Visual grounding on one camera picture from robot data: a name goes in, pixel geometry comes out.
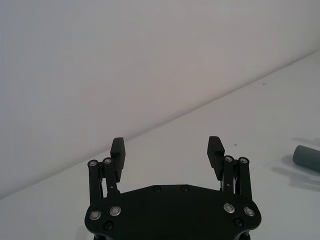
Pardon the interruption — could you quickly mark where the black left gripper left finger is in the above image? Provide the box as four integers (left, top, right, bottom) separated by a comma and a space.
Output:
87, 137, 127, 204

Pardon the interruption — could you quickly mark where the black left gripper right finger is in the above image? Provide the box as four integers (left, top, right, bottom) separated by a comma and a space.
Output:
207, 135, 252, 200

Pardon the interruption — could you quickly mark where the white table cloth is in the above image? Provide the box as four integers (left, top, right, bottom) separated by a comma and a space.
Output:
0, 48, 320, 240

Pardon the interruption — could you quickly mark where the grey cylinder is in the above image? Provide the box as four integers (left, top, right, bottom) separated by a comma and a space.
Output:
293, 144, 320, 173

